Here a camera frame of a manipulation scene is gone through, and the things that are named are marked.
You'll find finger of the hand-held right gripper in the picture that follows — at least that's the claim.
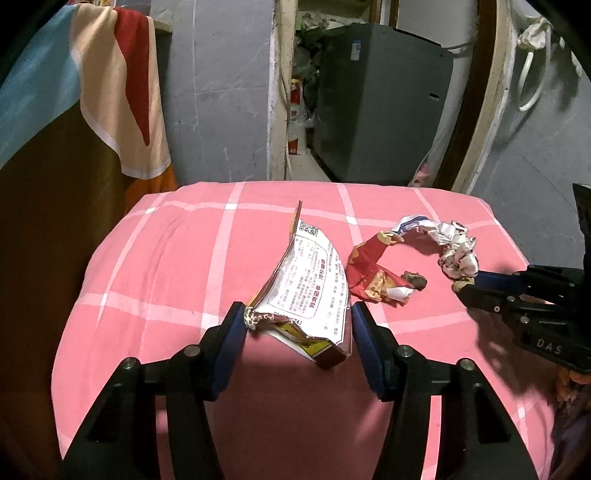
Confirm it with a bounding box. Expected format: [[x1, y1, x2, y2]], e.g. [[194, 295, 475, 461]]
[[475, 267, 585, 301], [457, 285, 532, 324]]

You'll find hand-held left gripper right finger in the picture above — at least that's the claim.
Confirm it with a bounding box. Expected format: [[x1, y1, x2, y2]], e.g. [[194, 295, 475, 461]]
[[350, 302, 539, 480]]

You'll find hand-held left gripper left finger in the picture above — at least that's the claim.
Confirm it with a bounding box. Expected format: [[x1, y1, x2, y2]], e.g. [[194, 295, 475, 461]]
[[58, 301, 249, 480]]

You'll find white printed paper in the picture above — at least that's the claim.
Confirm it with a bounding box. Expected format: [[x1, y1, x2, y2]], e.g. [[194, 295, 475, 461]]
[[392, 215, 479, 280]]

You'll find red wrapper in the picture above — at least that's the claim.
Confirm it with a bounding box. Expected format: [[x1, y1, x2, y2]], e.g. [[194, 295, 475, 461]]
[[346, 231, 415, 305]]

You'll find white yellow snack bag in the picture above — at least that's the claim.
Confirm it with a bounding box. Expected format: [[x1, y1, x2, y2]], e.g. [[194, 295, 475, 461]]
[[245, 200, 353, 370]]

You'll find person's right forearm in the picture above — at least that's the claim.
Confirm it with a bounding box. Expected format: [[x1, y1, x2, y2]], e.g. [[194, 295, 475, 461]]
[[547, 399, 591, 480]]

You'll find person's right hand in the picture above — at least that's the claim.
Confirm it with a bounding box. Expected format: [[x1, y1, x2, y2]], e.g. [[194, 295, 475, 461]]
[[555, 369, 591, 402]]

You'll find pink checked blanket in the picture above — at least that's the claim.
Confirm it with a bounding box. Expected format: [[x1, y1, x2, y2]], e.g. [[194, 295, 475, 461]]
[[52, 181, 555, 480]]

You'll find grey washing machine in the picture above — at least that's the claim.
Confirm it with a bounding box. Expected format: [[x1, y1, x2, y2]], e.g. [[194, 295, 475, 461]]
[[307, 23, 455, 185]]

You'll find red and white plastic bag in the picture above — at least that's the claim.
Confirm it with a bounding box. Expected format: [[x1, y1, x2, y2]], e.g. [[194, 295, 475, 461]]
[[286, 78, 317, 156]]

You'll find pile of crumpled bags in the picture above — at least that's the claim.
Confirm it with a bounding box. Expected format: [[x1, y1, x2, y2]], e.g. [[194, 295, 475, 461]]
[[293, 11, 331, 93]]

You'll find blue and brown cloth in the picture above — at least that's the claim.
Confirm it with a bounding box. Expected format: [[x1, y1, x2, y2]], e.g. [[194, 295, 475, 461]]
[[0, 2, 178, 480]]

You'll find wooden door frame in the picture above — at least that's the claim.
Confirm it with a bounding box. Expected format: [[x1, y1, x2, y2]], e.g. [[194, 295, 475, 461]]
[[268, 0, 514, 195]]

